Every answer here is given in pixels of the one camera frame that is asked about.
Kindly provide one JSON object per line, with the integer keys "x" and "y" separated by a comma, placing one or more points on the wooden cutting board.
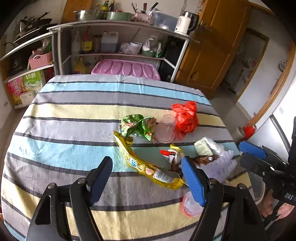
{"x": 74, "y": 5}

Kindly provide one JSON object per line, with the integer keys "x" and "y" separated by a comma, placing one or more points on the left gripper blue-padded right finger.
{"x": 243, "y": 221}

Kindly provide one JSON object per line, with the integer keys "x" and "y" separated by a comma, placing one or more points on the pink plastic basket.
{"x": 41, "y": 60}

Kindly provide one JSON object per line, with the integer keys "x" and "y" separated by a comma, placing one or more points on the clear plastic storage box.
{"x": 164, "y": 21}

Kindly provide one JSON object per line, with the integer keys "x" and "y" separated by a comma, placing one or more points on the brown chocolate wrapper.
{"x": 204, "y": 159}

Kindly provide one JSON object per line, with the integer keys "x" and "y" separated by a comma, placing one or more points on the wooden door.
{"x": 215, "y": 43}

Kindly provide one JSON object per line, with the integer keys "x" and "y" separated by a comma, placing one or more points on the green enamel basin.
{"x": 119, "y": 16}

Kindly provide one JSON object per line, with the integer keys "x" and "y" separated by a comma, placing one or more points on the clear plastic cup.
{"x": 164, "y": 132}

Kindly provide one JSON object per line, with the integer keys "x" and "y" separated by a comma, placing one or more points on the green snack wrapper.
{"x": 138, "y": 125}

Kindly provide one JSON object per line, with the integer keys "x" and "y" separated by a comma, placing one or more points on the black wok pan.
{"x": 30, "y": 27}

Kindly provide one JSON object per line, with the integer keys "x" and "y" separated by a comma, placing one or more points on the silver refrigerator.
{"x": 276, "y": 132}

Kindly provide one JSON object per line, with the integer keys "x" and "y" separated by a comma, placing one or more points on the yellow gold snack wrapper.
{"x": 164, "y": 178}

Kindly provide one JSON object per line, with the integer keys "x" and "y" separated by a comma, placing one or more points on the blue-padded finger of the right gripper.
{"x": 247, "y": 147}

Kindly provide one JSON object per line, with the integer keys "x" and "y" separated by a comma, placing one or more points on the red plastic bag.
{"x": 186, "y": 118}

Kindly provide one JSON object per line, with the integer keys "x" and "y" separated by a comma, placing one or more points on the clear plastic wrapped pack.
{"x": 207, "y": 147}

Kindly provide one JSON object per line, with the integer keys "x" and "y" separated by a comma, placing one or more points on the pink utensil holder basket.
{"x": 142, "y": 18}

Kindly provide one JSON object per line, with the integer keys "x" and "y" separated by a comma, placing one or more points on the striped towel tablecloth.
{"x": 68, "y": 129}

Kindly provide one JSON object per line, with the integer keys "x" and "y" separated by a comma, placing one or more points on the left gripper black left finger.
{"x": 50, "y": 221}

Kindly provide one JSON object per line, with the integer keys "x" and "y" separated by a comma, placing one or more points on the dark sauce bottle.
{"x": 87, "y": 41}

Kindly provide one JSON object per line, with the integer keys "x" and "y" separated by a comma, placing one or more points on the red-rimmed clear lid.
{"x": 189, "y": 206}

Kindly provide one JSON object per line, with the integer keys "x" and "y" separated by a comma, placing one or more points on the metal kitchen shelf rack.
{"x": 93, "y": 46}

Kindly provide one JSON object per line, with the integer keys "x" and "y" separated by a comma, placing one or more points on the pink storage box lid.
{"x": 126, "y": 68}

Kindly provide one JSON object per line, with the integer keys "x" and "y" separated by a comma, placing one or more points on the green milk carton box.
{"x": 34, "y": 81}

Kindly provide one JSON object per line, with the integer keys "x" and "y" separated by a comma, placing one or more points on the white oil jug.
{"x": 109, "y": 42}

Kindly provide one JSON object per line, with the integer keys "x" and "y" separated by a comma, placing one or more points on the red yellow small wrapper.
{"x": 174, "y": 157}

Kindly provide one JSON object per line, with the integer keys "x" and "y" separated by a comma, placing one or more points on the white electric kettle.
{"x": 187, "y": 23}

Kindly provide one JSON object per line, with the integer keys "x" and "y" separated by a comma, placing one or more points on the steel mixing bowl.
{"x": 87, "y": 15}

